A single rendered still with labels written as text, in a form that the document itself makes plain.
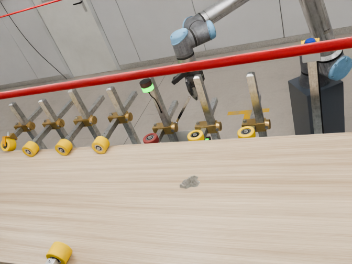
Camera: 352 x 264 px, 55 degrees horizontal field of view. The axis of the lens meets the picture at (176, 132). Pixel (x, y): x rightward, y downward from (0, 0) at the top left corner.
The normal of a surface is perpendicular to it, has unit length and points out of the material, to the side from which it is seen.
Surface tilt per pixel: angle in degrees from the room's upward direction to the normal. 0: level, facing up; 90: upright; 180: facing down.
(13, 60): 90
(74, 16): 90
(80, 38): 90
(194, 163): 0
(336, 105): 90
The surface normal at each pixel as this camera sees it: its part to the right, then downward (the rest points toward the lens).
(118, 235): -0.30, -0.77
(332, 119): 0.21, 0.52
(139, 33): -0.29, 0.63
